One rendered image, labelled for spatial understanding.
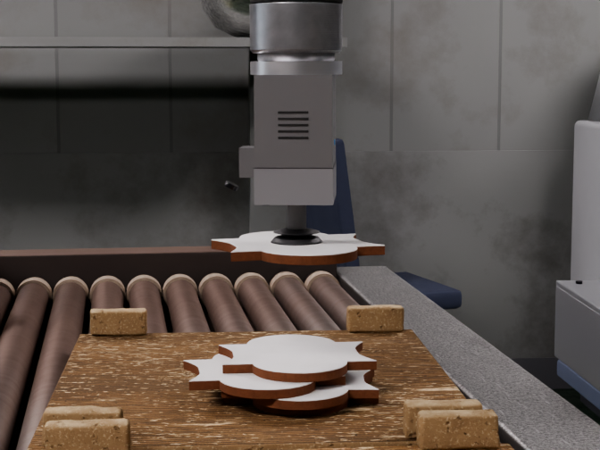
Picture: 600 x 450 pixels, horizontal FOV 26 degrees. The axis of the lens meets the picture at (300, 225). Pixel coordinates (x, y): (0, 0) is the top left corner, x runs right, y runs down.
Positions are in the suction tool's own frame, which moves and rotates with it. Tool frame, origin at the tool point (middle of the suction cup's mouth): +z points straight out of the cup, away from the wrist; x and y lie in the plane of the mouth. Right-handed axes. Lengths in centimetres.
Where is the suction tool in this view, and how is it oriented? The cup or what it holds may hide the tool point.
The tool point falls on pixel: (296, 256)
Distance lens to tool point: 107.9
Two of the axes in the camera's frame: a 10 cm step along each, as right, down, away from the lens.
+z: 0.0, 9.9, 1.2
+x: 10.0, 0.0, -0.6
